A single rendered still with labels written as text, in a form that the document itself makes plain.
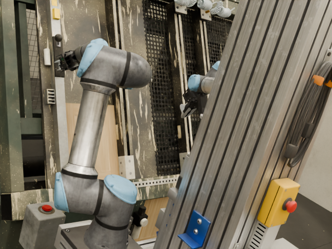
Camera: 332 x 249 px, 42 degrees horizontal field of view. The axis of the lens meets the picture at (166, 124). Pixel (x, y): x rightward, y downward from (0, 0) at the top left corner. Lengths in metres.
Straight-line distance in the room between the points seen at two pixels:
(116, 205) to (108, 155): 0.92
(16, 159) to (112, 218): 0.71
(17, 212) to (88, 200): 0.67
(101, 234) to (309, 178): 4.55
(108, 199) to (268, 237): 0.50
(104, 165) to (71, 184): 0.92
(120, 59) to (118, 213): 0.48
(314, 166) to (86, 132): 4.60
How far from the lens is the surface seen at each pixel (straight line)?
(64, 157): 2.11
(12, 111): 2.00
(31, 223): 1.82
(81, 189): 1.36
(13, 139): 1.98
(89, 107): 1.35
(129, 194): 1.37
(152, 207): 2.87
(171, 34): 2.76
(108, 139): 2.29
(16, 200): 1.98
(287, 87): 1.14
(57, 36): 2.07
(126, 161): 2.28
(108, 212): 1.39
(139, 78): 1.38
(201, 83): 1.87
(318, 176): 5.71
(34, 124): 2.13
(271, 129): 1.16
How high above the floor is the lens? 1.86
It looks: 16 degrees down
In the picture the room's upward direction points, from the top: 17 degrees clockwise
